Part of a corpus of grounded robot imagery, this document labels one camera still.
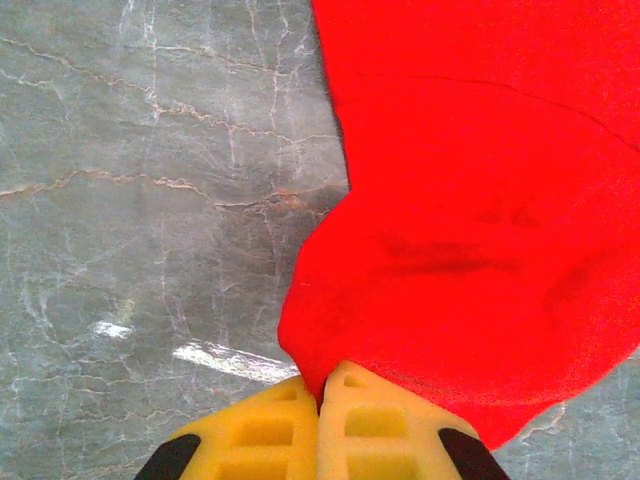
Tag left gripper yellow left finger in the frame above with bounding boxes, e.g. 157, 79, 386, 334
132, 375, 320, 480

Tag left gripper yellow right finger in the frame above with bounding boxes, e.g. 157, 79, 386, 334
315, 359, 512, 480

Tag red t-shirt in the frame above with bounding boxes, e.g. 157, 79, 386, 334
277, 0, 640, 451

